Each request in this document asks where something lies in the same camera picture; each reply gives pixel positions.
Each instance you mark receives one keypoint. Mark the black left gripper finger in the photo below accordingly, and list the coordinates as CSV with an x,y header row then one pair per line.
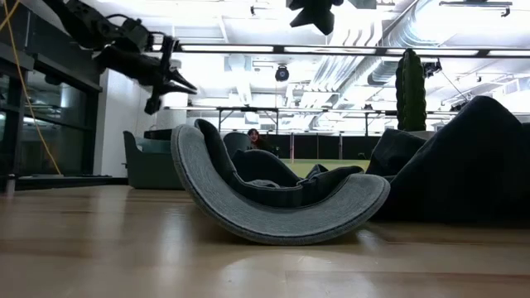
x,y
180,78
178,90

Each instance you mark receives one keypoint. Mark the blue denim jeans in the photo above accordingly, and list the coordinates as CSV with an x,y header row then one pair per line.
x,y
157,134

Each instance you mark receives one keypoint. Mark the dark cloth pile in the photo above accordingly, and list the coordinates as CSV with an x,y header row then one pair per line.
x,y
468,174

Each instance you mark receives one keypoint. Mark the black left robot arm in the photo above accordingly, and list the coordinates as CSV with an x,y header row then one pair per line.
x,y
78,20

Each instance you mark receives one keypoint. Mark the dark office chair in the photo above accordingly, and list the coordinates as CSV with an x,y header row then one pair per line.
x,y
236,142

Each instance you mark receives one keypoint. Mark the person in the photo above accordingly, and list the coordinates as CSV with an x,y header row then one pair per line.
x,y
253,136

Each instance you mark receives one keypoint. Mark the teal plastic bin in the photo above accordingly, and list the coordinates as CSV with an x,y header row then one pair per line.
x,y
145,174

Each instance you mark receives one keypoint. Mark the black ceiling-hung device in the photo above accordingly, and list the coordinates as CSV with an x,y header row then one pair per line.
x,y
282,74

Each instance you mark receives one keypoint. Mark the black partition panels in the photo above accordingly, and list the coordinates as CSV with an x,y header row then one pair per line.
x,y
306,147

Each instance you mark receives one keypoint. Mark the grey denim cap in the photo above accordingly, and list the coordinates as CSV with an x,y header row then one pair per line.
x,y
393,153
269,223

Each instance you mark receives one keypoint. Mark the yellow plastic bin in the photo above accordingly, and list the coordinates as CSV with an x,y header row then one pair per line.
x,y
331,164

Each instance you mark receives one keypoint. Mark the tall green cactus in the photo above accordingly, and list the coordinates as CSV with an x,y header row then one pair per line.
x,y
410,91

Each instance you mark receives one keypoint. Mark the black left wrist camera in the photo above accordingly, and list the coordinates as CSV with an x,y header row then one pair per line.
x,y
136,35

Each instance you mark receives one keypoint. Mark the black background table frame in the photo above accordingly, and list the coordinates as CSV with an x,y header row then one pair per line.
x,y
248,109

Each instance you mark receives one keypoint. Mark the black overhead camera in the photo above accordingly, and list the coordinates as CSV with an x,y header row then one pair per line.
x,y
314,16

